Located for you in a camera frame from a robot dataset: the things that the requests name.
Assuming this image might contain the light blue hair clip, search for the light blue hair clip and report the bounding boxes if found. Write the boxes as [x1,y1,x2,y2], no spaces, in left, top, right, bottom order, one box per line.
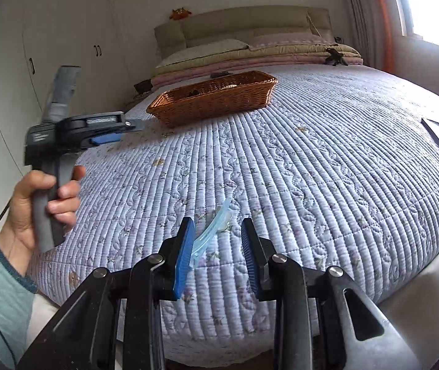
[189,197,233,269]

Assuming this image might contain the teal left sleeve forearm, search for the teal left sleeve forearm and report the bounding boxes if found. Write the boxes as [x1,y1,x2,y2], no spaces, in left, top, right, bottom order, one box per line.
[0,251,37,369]

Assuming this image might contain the person's left hand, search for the person's left hand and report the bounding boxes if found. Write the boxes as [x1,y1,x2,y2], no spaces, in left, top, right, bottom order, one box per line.
[0,165,86,277]

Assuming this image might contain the beige nightstand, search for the beige nightstand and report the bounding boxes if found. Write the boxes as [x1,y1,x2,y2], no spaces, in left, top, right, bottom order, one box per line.
[122,94,150,112]

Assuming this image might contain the black bedside clock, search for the black bedside clock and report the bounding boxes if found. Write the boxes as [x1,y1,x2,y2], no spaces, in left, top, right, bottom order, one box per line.
[133,79,152,94]

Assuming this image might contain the dark wooden hairbrush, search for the dark wooden hairbrush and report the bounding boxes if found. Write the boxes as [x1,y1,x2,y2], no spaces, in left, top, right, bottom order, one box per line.
[210,71,231,79]

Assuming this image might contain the orange plush toy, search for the orange plush toy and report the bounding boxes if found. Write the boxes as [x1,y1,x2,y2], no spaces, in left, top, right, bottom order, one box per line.
[169,7,192,21]

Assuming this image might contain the brown wicker basket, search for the brown wicker basket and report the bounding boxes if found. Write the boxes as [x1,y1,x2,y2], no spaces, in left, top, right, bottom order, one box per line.
[147,71,278,128]

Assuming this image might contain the white built-in wardrobe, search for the white built-in wardrobe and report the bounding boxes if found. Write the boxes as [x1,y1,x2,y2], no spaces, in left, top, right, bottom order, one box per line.
[0,0,132,211]

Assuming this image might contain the cream floral pillow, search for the cream floral pillow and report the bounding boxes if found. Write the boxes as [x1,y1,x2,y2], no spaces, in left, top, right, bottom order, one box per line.
[157,39,250,68]

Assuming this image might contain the beige padded headboard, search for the beige padded headboard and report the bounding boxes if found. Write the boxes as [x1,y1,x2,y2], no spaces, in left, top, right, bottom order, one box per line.
[154,5,334,59]

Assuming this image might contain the folded yellow pink quilts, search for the folded yellow pink quilts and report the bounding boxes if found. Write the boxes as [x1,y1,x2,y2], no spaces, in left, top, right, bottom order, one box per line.
[151,43,364,88]

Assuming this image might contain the pink pillow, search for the pink pillow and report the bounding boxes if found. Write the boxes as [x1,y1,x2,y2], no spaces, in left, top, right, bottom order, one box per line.
[247,33,327,50]

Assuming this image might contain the lavender quilted bedspread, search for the lavender quilted bedspread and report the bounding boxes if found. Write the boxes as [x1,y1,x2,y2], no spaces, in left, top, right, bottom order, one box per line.
[29,64,439,368]

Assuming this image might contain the small black tripod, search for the small black tripod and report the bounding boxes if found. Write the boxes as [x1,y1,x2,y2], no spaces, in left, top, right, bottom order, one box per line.
[325,48,348,66]

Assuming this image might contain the grey orange curtain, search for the grey orange curtain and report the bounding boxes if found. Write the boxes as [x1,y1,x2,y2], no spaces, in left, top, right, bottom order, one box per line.
[346,0,394,73]

